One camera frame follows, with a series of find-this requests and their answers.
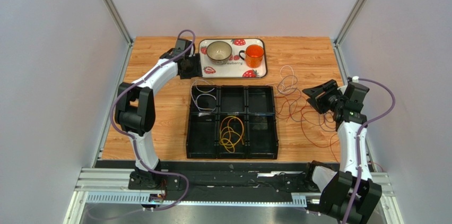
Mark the white cable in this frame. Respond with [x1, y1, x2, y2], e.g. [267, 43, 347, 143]
[190, 79, 218, 113]

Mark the yellow cable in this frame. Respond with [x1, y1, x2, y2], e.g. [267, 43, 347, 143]
[219, 115, 246, 153]

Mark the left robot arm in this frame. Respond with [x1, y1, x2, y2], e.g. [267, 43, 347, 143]
[111, 38, 198, 189]

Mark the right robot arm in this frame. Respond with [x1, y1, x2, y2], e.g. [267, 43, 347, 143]
[302, 80, 382, 223]

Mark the grey ceramic bowl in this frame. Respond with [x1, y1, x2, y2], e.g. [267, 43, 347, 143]
[206, 41, 232, 65]

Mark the strawberry pattern tray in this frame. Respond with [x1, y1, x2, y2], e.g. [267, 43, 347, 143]
[198, 38, 268, 79]

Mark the black six-compartment organizer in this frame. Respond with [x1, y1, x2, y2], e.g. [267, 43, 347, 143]
[186, 85, 279, 160]

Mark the orange mug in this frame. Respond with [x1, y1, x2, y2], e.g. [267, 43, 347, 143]
[239, 45, 265, 68]

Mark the blue cable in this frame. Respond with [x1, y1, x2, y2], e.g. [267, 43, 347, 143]
[277, 64, 340, 133]

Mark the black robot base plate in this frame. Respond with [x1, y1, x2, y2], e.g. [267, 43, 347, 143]
[127, 160, 338, 203]

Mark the aluminium frame rail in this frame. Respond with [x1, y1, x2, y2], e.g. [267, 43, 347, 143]
[63, 167, 405, 224]

